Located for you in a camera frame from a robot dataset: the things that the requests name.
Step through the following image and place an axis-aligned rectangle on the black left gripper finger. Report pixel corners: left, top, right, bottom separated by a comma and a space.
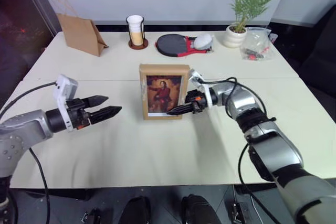
83, 94, 109, 109
90, 105, 123, 125

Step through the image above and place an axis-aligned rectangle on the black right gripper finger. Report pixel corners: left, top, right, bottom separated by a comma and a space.
165, 102, 196, 117

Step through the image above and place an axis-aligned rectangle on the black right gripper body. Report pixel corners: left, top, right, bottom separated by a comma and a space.
184, 90, 210, 114

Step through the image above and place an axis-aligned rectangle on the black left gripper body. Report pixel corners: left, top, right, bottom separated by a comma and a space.
65, 98, 93, 131

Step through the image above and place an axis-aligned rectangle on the wooden picture frame with portrait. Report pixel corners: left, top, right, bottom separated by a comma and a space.
138, 63, 190, 122

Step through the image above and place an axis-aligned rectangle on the red table tennis paddle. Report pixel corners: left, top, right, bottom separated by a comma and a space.
177, 35, 214, 58

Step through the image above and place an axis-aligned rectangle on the white mesh ball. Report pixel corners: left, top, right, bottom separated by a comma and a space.
193, 34, 214, 51

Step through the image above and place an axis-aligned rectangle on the black table tennis paddle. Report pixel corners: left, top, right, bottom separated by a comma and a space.
155, 33, 190, 58

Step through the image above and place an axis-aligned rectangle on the brown paper bag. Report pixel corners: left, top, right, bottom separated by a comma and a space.
49, 0, 110, 58

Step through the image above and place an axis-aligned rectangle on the cup dispenser with cups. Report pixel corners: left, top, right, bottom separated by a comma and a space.
125, 15, 150, 51

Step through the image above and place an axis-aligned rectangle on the white ribbed plant pot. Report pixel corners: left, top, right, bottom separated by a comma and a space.
223, 24, 248, 49

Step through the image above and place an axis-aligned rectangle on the clear plastic bag with parts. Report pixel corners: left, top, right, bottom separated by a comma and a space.
239, 26, 278, 62

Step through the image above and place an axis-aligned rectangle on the dark rounded shape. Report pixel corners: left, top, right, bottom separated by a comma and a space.
122, 196, 152, 224
180, 194, 221, 224

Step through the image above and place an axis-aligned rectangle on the dark window panel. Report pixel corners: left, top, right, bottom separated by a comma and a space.
0, 0, 56, 104

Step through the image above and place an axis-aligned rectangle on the dark sofa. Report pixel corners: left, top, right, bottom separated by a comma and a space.
269, 5, 336, 99

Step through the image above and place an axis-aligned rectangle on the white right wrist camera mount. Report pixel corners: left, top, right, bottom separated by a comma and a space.
187, 68, 214, 110

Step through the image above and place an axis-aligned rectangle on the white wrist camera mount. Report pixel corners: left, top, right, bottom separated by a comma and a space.
52, 74, 79, 132
187, 68, 214, 110

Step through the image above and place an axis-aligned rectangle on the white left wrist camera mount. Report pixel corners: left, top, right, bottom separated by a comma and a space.
52, 74, 79, 132

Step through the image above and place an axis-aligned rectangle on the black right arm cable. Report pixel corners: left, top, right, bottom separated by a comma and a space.
202, 77, 282, 224

